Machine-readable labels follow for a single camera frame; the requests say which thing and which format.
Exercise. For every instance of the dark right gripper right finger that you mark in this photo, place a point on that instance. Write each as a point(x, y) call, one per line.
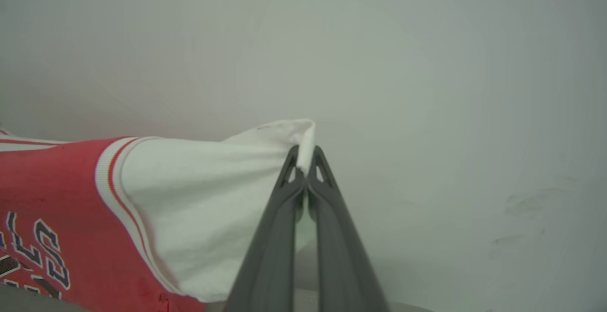
point(341, 255)

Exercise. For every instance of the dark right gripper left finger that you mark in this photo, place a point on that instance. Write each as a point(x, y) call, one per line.
point(270, 255)

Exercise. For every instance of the red and white jersey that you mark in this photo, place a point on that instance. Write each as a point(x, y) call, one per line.
point(189, 198)

